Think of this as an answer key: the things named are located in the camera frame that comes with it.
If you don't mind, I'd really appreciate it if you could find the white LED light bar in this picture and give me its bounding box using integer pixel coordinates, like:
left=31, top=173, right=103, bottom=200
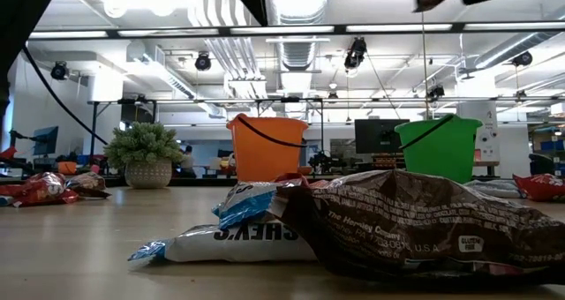
left=117, top=28, right=220, bottom=38
left=230, top=25, right=335, bottom=35
left=26, top=30, right=109, bottom=40
left=463, top=21, right=565, bottom=31
left=346, top=23, right=454, bottom=33

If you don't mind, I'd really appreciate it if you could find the orange plastic bucket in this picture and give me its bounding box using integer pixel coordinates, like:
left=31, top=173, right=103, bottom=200
left=226, top=113, right=310, bottom=188

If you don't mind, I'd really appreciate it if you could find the green plastic bucket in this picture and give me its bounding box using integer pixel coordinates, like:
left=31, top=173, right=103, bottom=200
left=394, top=113, right=484, bottom=185

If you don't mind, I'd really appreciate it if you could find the person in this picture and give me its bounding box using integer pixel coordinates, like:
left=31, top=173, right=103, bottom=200
left=178, top=144, right=199, bottom=179

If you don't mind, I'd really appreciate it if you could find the black computer monitor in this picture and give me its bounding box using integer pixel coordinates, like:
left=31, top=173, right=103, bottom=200
left=32, top=125, right=60, bottom=157
left=354, top=118, right=411, bottom=155

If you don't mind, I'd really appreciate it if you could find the black office chair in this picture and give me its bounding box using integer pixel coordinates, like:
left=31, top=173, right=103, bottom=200
left=528, top=153, right=556, bottom=177

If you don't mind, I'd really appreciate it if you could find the green potted plant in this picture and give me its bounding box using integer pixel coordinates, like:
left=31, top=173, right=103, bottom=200
left=103, top=121, right=185, bottom=191

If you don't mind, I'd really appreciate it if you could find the small orange background bucket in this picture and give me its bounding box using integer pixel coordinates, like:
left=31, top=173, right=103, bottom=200
left=56, top=161, right=79, bottom=176

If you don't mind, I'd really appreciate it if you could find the black aluminium rig frame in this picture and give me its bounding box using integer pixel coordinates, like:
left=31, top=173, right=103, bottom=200
left=0, top=20, right=565, bottom=189

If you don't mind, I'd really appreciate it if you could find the silver ventilation duct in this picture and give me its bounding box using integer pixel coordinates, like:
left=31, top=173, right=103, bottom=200
left=268, top=0, right=330, bottom=71

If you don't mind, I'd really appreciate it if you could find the black ceiling camera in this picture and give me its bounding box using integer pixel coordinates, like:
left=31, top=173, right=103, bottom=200
left=194, top=51, right=213, bottom=72
left=511, top=50, right=534, bottom=68
left=426, top=84, right=446, bottom=101
left=49, top=60, right=71, bottom=81
left=343, top=36, right=368, bottom=71

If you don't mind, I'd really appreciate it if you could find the black background rig frame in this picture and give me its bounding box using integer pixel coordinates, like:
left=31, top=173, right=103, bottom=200
left=87, top=94, right=565, bottom=177

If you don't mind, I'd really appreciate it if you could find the long black cable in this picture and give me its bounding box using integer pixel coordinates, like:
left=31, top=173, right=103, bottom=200
left=21, top=46, right=109, bottom=146

